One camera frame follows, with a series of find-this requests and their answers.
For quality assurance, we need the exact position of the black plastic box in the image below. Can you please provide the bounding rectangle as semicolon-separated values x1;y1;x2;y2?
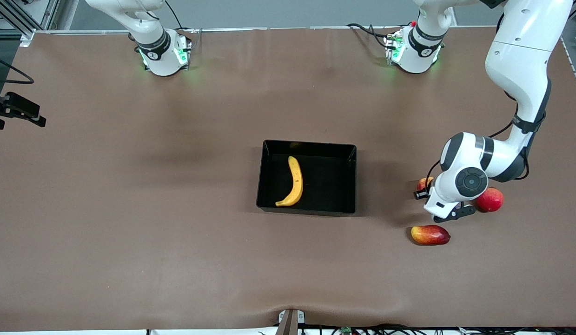
256;140;357;217

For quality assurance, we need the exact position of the yellow banana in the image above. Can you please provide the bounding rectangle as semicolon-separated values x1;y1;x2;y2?
275;156;304;207

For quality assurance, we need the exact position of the red yellow mango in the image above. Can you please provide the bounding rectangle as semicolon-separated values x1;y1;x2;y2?
411;225;451;246

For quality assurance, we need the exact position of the red pomegranate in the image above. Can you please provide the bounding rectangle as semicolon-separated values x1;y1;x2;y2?
475;187;504;213

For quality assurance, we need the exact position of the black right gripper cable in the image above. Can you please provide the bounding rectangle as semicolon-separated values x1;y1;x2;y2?
0;54;35;85

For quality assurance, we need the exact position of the aluminium frame profile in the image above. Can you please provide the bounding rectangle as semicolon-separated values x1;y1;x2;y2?
0;0;60;47

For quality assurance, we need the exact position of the black left arm base cable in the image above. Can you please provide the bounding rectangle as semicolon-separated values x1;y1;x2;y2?
347;23;391;48

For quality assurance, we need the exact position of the black arm base cable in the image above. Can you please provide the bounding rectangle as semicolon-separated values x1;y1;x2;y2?
347;23;391;48
165;0;195;33

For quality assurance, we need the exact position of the black right arm base cable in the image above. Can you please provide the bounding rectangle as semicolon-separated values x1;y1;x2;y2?
165;0;195;33

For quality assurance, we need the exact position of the table edge camera mount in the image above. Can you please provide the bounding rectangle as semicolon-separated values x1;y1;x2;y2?
276;308;306;335

